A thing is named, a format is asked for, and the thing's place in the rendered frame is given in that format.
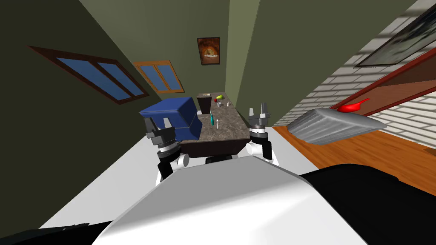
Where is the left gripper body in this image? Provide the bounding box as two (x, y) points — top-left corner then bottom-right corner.
(146, 127), (178, 147)

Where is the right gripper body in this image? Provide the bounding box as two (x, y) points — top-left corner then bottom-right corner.
(247, 113), (272, 129)

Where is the blue box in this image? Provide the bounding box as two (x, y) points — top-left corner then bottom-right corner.
(139, 97), (203, 142)

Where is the dark table with marble top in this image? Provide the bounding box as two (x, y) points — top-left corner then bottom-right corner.
(178, 92), (253, 159)

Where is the dark brown box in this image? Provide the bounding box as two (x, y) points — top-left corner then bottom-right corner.
(196, 93), (214, 115)

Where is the orange framed window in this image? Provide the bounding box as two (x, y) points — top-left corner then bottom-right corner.
(132, 60), (186, 94)

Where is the dark brown framed window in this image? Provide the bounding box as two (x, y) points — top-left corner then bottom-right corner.
(27, 45), (151, 105)

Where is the grey ribbed block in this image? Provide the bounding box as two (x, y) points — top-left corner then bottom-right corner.
(286, 108), (388, 146)

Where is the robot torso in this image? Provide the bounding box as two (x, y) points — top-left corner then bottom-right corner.
(91, 154), (369, 245)

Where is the orange picture in dark frame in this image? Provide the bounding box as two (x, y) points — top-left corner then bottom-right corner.
(196, 37), (221, 66)

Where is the red curved handle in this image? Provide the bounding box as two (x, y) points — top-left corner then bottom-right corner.
(337, 98), (371, 114)

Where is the dark picture in black frame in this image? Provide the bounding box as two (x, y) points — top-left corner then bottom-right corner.
(353, 3), (436, 69)

